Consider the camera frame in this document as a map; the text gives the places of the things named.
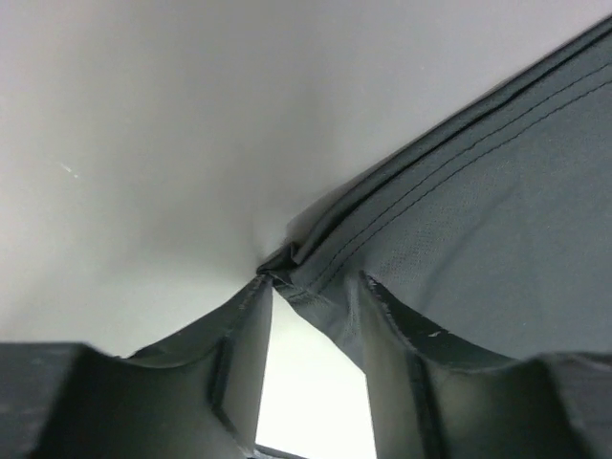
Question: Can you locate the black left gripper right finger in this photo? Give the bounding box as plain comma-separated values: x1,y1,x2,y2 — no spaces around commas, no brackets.
359,274,611,458

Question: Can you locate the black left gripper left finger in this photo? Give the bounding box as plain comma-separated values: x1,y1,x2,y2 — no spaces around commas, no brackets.
1,276,273,458

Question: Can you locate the black t shirt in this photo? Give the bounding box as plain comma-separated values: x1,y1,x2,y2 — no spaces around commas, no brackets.
263,20,611,363

